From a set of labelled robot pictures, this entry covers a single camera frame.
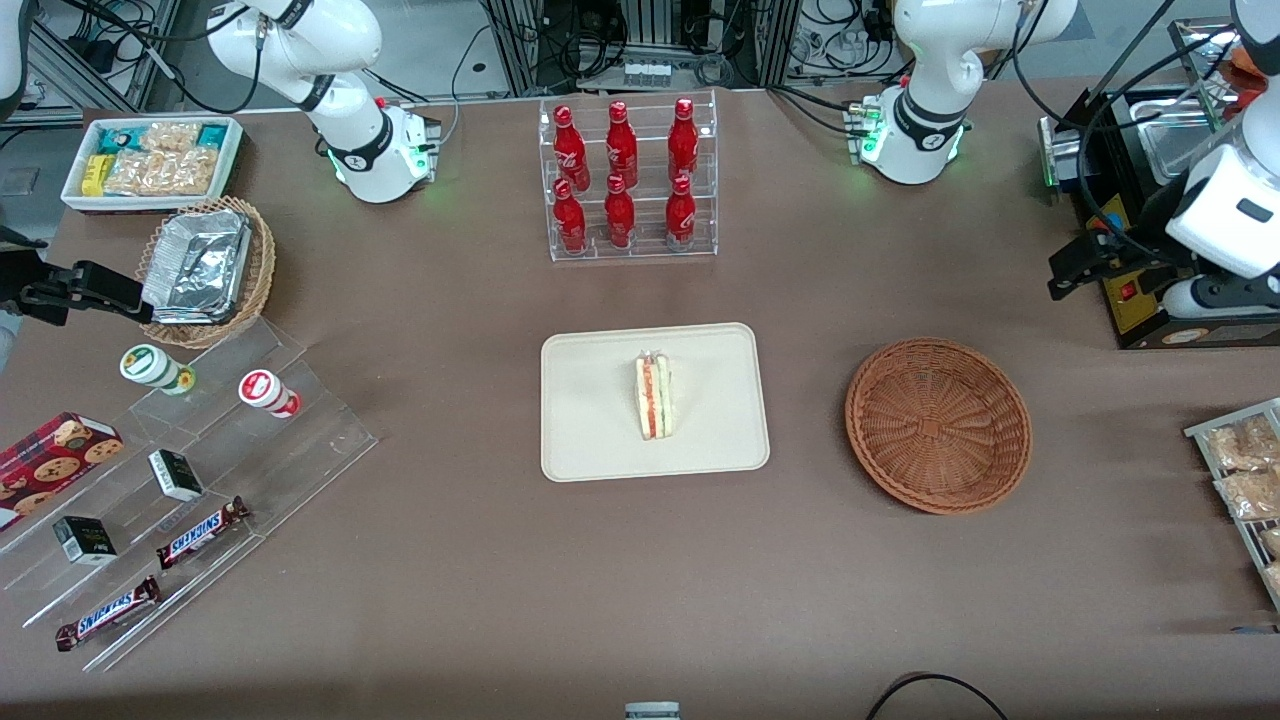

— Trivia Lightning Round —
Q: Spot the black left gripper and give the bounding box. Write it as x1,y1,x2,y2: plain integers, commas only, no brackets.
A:
1048,170,1201,301

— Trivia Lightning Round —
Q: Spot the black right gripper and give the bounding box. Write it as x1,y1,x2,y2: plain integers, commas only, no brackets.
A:
0,226,156,329

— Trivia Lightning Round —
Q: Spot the triangle sandwich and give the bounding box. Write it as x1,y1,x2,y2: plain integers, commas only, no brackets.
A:
635,349,674,442

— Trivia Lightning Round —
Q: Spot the light wicker basket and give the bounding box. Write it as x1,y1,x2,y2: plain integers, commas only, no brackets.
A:
135,195,277,351

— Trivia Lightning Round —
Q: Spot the tray of wrapped pastries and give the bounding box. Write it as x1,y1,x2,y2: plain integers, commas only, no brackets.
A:
1184,398,1280,613

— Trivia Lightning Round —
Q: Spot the brown wicker basket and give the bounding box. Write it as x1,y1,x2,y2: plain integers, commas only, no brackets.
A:
845,337,1033,516

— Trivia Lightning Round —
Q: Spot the cream plastic serving tray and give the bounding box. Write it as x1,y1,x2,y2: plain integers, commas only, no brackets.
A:
540,322,771,483

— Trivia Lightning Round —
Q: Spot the black food warmer cabinet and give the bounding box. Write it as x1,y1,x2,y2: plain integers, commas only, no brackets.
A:
1070,15,1280,351

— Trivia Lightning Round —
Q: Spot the green sunflower lid yogurt cup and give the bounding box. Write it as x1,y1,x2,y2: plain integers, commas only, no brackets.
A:
119,343,197,397

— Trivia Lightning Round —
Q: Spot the silver foil lidded container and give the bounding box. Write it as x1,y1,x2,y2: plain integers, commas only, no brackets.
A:
140,208,253,327

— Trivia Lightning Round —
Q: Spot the white rectangular snack bin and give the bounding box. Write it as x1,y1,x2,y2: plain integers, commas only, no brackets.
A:
60,115,246,216

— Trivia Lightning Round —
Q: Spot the grey metal box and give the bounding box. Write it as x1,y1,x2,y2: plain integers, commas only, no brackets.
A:
1038,115,1086,191

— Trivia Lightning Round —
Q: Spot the steel food pan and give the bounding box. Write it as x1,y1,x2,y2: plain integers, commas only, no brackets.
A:
1138,118,1198,183

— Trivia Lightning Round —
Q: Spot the red strawberry lid yogurt cup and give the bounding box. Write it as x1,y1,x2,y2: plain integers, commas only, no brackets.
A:
237,369,302,419

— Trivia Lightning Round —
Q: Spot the red tartan cookie box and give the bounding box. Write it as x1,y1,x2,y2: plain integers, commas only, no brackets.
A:
0,411,125,531

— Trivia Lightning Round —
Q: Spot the small black carton box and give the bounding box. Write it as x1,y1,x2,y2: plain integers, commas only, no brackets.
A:
52,516,118,567
148,449,204,503

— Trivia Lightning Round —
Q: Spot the red sausage on skewer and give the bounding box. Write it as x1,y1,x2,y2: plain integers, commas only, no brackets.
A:
1225,45,1263,96

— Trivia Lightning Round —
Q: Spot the clear acrylic tiered display stand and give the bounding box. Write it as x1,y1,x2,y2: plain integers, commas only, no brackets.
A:
0,318,379,673

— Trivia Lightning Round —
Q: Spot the Snickers chocolate bar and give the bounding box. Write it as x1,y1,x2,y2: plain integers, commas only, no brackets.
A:
155,496,251,571
55,575,162,653

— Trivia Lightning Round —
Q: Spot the red cola bottle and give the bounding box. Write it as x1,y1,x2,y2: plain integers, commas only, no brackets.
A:
552,104,591,191
605,100,639,187
665,174,698,251
553,178,589,254
668,97,701,183
603,174,638,251

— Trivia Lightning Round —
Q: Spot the clear acrylic bottle rack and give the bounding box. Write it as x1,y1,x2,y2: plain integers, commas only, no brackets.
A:
538,88,719,263

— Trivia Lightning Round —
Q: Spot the black floor cable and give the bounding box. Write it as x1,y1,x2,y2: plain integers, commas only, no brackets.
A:
865,672,1009,720

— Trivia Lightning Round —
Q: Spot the aluminium frame rack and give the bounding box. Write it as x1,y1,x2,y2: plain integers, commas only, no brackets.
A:
480,0,801,96

